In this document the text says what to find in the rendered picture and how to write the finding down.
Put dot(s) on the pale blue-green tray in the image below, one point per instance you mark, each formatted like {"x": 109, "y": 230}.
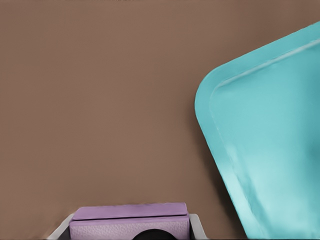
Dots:
{"x": 265, "y": 140}

